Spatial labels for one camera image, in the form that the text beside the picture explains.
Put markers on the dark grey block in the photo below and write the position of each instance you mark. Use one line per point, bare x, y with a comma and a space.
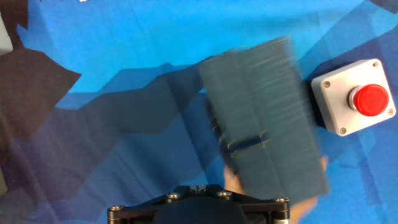
267, 109

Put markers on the person's hand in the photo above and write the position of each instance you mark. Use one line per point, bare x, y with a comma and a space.
303, 211

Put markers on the blue landscape print cloth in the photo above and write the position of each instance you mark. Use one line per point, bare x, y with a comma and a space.
124, 46

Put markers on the red push button grey box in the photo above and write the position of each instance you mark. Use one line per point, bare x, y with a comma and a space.
332, 102

